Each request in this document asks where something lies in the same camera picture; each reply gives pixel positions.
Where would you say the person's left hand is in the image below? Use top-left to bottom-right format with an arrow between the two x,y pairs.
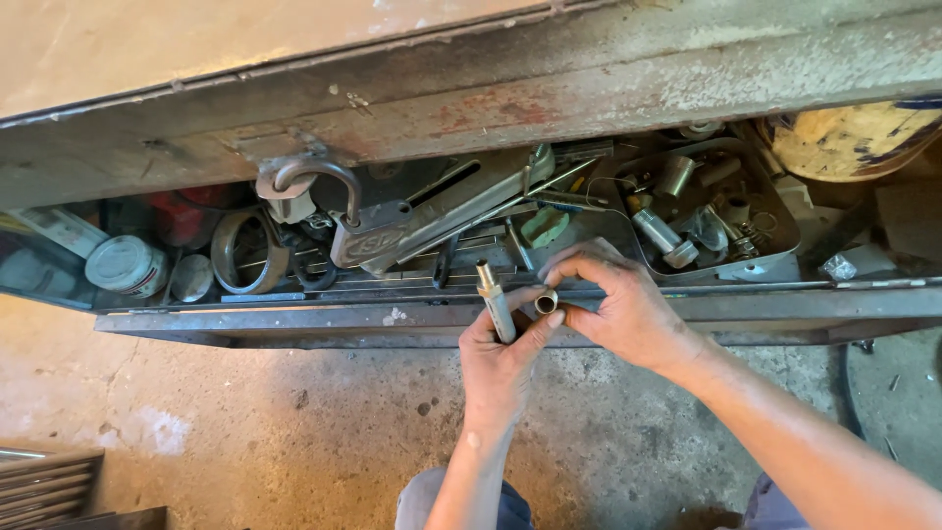
458,285 -> 567,437

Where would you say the person's right hand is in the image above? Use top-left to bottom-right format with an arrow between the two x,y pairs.
539,238 -> 709,378

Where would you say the metal pipe fitting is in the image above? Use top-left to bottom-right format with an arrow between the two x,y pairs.
474,258 -> 520,345

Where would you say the threaded steel pipe nipple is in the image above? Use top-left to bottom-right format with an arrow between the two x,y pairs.
630,207 -> 701,270

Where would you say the steel bolt rod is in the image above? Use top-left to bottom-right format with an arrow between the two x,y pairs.
505,217 -> 536,272

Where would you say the short steel cylinder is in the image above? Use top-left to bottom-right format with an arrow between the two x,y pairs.
654,154 -> 697,200

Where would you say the metal parts tray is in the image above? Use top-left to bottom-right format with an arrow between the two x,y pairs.
613,136 -> 803,285

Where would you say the silver padlock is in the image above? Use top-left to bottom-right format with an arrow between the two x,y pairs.
272,159 -> 415,269

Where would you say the small clear plastic bag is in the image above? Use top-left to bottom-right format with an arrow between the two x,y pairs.
819,253 -> 859,283

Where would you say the rusty metal toolbox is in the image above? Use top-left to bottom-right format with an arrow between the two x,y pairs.
0,0 -> 942,350

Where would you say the brown tape roll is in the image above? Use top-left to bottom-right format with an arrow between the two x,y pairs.
210,209 -> 292,296

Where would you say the yellow drum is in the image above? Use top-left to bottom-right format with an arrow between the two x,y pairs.
757,99 -> 942,184

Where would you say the round grey metal disc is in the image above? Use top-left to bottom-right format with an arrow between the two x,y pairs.
170,254 -> 215,303

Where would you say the red container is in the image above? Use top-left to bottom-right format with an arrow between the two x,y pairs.
146,184 -> 238,248

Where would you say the white round can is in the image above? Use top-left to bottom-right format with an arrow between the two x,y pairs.
84,235 -> 171,300

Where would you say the white paper packet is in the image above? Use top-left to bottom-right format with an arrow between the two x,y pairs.
6,208 -> 111,259

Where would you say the metal grille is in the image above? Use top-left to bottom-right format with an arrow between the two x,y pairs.
0,446 -> 105,530

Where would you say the long steel bracket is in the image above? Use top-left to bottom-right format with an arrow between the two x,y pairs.
359,144 -> 557,276

